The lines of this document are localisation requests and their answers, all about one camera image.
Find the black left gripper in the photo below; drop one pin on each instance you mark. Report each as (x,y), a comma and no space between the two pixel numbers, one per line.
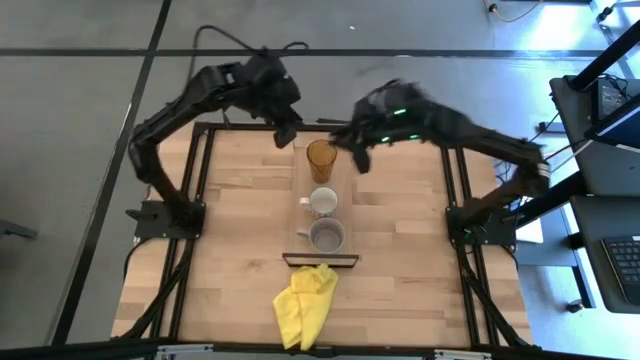
(272,87)

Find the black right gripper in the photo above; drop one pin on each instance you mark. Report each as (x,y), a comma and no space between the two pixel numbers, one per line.
(390,115)

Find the amber ribbed plastic tumbler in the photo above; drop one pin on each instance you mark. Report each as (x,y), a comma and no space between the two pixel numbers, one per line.
(321,160)

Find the white ceramic mug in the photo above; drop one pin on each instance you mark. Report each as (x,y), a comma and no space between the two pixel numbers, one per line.
(322,202)

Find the grey patterned mug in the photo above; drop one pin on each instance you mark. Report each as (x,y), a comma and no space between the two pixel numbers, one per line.
(327,237)

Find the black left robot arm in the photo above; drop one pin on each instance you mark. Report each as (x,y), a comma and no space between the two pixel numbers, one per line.
(165,120)

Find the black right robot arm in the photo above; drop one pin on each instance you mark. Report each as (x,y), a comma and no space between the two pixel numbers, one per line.
(480,135)

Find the yellow microfibre cloth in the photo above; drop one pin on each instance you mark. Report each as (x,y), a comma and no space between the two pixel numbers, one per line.
(305,310)

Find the black rig strut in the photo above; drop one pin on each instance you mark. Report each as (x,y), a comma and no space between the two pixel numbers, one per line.
(605,57)
(555,200)

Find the grey side desk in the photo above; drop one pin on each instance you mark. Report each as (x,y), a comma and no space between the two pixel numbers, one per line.
(590,270)
(575,150)

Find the black laptop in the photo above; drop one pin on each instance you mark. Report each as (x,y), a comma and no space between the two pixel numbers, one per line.
(612,100)

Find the black keyboard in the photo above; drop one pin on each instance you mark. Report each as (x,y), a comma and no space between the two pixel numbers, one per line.
(625,270)

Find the black rig crossbar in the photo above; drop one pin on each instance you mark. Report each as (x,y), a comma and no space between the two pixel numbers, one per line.
(75,350)

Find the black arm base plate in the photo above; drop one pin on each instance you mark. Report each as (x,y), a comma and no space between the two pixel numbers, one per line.
(150,220)
(500,232)

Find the black aluminium table frame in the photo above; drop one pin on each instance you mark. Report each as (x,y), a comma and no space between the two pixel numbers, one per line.
(472,300)

